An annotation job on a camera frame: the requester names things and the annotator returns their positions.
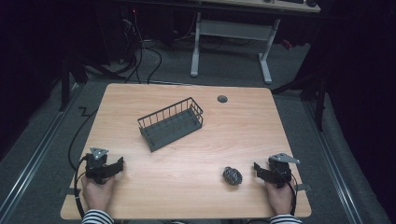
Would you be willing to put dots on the small red object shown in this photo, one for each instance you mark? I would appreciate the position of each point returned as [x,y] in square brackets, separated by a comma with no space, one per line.
[287,44]

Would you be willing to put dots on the person's left hand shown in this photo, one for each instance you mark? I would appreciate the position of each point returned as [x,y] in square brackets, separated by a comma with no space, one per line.
[97,194]

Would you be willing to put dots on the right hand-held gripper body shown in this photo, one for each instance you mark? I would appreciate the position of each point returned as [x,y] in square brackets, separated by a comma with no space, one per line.
[281,169]

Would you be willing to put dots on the steel wool scrubber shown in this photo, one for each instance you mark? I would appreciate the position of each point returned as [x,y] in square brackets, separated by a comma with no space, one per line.
[232,176]

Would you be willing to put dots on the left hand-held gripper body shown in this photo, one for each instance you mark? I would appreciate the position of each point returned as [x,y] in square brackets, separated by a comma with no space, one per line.
[95,165]

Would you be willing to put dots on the white-legged desk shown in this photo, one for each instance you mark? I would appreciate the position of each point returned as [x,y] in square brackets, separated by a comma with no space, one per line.
[233,29]

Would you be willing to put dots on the grey tape strip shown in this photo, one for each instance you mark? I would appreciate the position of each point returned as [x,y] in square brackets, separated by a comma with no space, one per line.
[304,187]

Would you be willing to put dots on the person's right hand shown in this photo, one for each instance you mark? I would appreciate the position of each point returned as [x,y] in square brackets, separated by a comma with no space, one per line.
[280,199]

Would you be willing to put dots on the black tripod stand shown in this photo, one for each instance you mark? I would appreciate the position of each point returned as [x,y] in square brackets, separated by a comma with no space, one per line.
[319,102]
[64,84]

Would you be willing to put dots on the aluminium floor rail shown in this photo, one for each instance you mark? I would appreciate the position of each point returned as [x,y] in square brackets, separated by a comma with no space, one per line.
[34,149]
[336,165]

